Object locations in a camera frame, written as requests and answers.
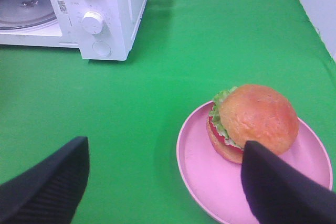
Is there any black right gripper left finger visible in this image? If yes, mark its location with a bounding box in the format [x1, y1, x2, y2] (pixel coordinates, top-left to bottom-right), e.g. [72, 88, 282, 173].
[1, 136, 89, 223]

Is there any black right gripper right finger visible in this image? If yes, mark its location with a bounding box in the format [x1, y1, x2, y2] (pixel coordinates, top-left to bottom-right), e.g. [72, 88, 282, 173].
[240, 141, 335, 223]

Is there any pink round plate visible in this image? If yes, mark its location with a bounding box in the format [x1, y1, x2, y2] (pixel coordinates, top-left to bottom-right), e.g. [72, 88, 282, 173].
[176, 101, 333, 223]

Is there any burger with lettuce and tomato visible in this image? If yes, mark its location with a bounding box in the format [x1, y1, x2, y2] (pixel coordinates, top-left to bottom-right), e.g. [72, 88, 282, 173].
[206, 84, 299, 164]

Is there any round white door release button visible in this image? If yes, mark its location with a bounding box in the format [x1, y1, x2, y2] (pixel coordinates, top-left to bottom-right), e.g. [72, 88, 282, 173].
[92, 41, 111, 57]

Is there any white timer knob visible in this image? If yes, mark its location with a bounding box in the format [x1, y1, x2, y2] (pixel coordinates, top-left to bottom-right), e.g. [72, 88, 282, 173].
[81, 11, 104, 35]

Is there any green table cloth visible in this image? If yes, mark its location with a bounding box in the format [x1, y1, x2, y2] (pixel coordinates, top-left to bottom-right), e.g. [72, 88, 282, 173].
[1, 0, 335, 223]

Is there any glass microwave turntable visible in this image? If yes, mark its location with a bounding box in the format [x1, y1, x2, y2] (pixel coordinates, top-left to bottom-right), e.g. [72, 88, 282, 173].
[1, 0, 56, 30]

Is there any white microwave oven body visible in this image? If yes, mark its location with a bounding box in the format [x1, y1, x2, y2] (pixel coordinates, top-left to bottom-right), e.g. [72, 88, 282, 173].
[1, 0, 147, 61]

